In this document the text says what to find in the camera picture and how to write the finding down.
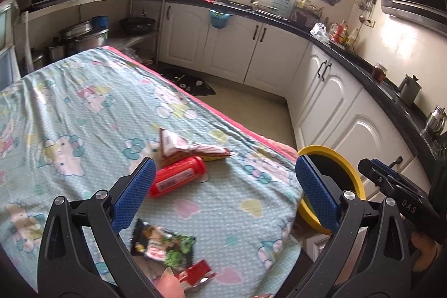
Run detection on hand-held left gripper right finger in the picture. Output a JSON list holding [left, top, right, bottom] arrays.
[[295, 154, 413, 298]]

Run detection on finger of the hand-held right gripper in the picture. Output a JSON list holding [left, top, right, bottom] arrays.
[[358, 158, 402, 192]]

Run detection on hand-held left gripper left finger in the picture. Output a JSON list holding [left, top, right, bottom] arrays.
[[37, 156, 161, 298]]

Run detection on red plastic bottle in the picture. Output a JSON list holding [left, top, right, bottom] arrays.
[[148, 156, 205, 200]]

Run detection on yellow bin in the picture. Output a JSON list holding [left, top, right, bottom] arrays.
[[296, 145, 367, 236]]

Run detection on green black snack packet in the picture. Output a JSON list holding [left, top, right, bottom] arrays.
[[131, 218, 196, 267]]

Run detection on red white snack packet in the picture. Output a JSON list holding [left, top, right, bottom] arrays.
[[159, 128, 239, 168]]

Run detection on red shiny wrapper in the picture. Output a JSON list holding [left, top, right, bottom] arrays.
[[175, 259, 216, 292]]

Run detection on person's right hand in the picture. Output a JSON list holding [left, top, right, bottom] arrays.
[[410, 232, 439, 271]]

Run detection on person's left hand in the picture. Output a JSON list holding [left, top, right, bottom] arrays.
[[154, 266, 185, 298]]

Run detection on steel kettle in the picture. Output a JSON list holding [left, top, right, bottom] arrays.
[[424, 105, 447, 135]]

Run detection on cartoon cat printed blanket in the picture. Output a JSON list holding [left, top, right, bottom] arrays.
[[0, 46, 304, 298]]

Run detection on steel cup with lid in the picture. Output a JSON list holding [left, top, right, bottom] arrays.
[[398, 74, 422, 106]]

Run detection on black kitchen countertop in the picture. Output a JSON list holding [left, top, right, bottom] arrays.
[[165, 0, 447, 161]]

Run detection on dark floor mat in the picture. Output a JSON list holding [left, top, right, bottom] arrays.
[[159, 66, 217, 96]]

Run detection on white kitchen cabinets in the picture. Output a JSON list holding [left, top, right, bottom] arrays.
[[157, 1, 434, 260]]

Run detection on red sauce bottles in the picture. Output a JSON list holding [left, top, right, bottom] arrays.
[[330, 20, 350, 44]]

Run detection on clear plastic bag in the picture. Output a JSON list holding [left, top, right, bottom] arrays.
[[310, 22, 331, 42]]

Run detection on large steel pot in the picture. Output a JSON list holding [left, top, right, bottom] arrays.
[[58, 20, 110, 55]]

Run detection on black wok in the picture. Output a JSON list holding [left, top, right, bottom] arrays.
[[120, 17, 156, 35]]

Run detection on plastic drawer cabinet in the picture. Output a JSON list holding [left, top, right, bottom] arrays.
[[0, 0, 22, 89]]

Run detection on blue hanging bin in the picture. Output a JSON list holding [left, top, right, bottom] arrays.
[[209, 9, 233, 30]]

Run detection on wall utensil rack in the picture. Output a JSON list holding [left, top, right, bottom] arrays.
[[358, 0, 379, 23]]

